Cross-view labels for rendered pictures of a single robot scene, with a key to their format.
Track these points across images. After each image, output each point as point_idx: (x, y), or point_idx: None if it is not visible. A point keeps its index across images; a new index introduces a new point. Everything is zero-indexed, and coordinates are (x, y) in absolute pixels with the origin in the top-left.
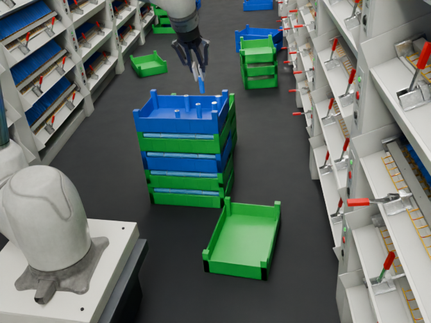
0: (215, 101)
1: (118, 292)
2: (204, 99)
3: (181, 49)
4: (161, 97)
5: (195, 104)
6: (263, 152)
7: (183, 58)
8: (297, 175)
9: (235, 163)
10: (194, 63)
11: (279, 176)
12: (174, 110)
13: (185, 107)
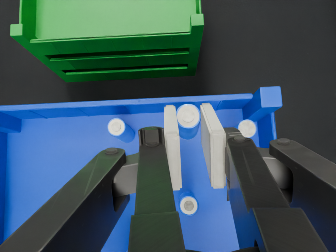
0: (220, 105)
1: None
2: (179, 104)
3: (75, 224)
4: (18, 111)
5: (180, 206)
6: (253, 39)
7: (111, 223)
8: (334, 108)
9: (208, 82)
10: (176, 158)
11: (301, 117)
12: (79, 136)
13: (110, 114)
